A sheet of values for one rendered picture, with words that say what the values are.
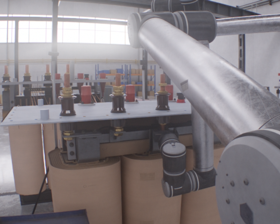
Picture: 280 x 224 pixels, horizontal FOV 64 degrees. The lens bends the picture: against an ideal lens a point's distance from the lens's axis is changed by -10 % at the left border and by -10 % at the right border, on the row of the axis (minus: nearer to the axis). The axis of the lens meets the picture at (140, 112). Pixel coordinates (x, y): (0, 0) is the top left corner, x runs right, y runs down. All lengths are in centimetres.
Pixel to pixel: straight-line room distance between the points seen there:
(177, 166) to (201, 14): 66
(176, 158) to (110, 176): 45
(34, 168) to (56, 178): 165
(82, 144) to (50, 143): 169
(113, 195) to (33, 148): 169
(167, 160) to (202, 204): 80
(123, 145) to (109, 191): 29
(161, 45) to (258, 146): 51
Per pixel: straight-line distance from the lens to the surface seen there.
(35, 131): 295
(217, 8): 1260
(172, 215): 170
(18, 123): 112
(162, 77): 142
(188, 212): 187
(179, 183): 117
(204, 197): 181
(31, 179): 307
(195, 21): 106
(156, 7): 145
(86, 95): 170
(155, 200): 157
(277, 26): 151
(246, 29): 147
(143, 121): 182
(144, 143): 156
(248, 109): 41
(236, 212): 35
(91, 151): 135
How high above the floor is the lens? 153
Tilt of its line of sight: 7 degrees down
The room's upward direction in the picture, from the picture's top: straight up
